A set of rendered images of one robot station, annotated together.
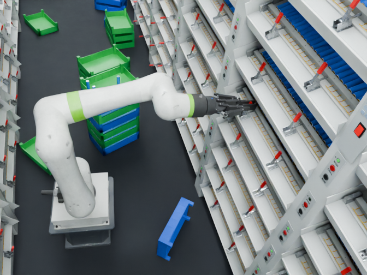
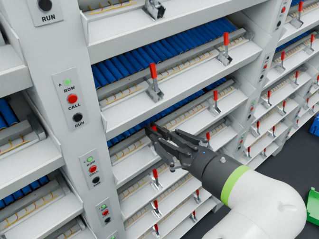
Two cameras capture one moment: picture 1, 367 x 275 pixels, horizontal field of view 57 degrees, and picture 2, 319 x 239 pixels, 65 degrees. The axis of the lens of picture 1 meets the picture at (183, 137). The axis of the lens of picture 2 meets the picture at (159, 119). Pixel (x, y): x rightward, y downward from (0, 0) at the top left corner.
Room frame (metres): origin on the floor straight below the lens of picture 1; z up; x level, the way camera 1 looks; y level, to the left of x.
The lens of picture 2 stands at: (1.20, 0.23, 1.47)
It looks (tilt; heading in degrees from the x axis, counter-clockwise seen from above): 42 degrees down; 252
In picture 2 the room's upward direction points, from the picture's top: straight up
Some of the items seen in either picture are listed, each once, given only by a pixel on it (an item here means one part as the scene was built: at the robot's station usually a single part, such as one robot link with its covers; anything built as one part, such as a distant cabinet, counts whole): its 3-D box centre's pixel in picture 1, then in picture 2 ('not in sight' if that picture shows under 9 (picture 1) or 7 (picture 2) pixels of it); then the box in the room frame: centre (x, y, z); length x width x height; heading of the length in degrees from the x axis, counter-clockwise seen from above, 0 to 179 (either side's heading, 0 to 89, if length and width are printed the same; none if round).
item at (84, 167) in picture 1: (77, 179); not in sight; (0.87, 0.47, 0.52); 0.16 x 0.13 x 0.19; 25
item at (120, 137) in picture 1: (113, 127); not in sight; (1.58, 0.50, 0.12); 0.30 x 0.20 x 0.08; 135
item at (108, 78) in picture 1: (110, 83); not in sight; (1.58, 0.50, 0.52); 0.30 x 0.20 x 0.08; 135
